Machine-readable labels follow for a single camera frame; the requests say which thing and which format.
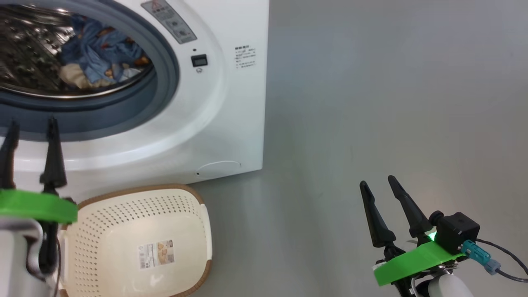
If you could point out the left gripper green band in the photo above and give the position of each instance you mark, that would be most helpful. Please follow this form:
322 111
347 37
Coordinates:
33 205

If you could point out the cream perforated laundry basket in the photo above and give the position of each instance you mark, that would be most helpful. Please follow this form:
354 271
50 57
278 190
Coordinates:
123 218

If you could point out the small text sticker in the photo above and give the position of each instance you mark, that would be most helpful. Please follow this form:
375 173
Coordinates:
245 57

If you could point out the teal right camera connector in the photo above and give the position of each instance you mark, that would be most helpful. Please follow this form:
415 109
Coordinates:
476 251

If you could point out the blue patterned denim garment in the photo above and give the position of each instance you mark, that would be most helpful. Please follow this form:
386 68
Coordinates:
99 49

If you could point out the white front-load washing machine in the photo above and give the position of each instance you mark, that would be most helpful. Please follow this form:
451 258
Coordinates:
231 123

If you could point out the grey warning sticker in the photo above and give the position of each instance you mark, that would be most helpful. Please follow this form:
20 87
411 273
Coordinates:
171 22

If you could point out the round white filter cover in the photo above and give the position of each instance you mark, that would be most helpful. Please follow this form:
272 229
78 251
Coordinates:
218 168

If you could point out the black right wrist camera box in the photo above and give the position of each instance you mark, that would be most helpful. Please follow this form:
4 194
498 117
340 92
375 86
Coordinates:
458 231

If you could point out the black door latch socket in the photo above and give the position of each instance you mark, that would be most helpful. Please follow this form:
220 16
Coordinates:
199 60

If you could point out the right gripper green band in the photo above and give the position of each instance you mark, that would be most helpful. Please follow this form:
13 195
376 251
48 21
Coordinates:
416 262

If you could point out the basket product label sticker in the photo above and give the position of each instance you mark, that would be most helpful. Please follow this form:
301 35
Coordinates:
156 255

